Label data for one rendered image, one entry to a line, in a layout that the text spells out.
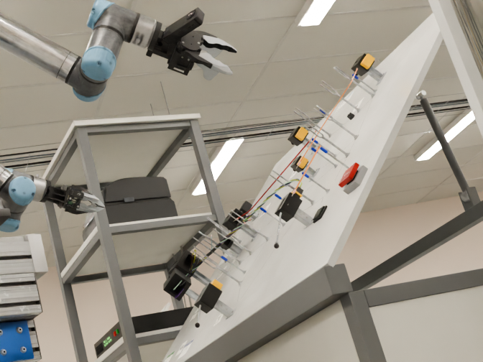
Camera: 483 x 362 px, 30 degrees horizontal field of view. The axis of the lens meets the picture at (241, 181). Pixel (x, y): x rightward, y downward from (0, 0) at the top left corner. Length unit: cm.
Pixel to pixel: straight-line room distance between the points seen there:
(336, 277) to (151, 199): 152
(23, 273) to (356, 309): 72
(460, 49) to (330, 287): 56
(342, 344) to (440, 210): 997
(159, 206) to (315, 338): 138
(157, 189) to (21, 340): 148
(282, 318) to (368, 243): 917
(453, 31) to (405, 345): 67
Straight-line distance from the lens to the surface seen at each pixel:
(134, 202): 332
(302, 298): 203
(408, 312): 202
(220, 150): 779
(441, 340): 205
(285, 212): 228
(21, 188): 263
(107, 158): 362
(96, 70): 211
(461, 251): 1186
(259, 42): 632
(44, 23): 549
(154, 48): 221
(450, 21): 192
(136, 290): 1013
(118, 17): 217
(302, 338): 214
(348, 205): 210
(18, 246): 202
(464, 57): 188
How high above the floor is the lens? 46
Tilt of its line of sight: 19 degrees up
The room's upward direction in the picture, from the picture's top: 16 degrees counter-clockwise
